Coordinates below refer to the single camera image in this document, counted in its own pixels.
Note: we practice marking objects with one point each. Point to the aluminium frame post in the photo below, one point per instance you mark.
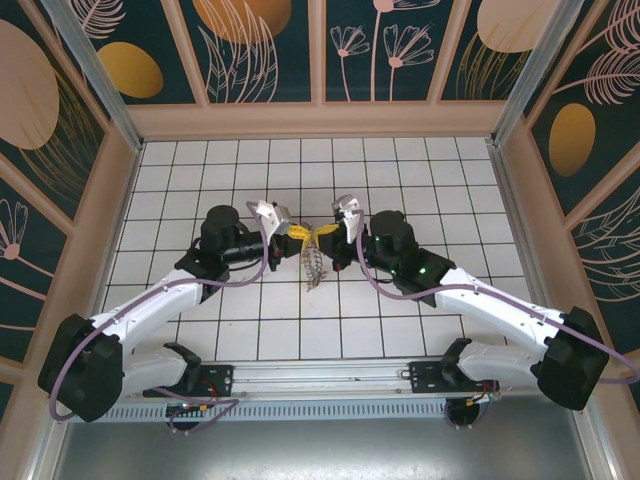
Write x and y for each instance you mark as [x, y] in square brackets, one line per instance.
[535, 70]
[95, 70]

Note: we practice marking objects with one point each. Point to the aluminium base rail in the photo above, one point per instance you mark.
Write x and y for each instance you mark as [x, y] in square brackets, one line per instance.
[320, 377]

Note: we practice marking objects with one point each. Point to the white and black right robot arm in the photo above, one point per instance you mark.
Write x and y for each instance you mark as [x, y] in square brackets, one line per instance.
[490, 300]

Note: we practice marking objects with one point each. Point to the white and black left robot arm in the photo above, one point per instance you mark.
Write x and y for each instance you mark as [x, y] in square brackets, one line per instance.
[150, 305]

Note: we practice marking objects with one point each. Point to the aluminium frame side bar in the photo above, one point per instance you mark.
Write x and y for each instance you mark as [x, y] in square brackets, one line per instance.
[509, 200]

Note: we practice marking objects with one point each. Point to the grey metal sheet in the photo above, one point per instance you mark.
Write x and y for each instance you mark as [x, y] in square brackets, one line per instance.
[320, 450]

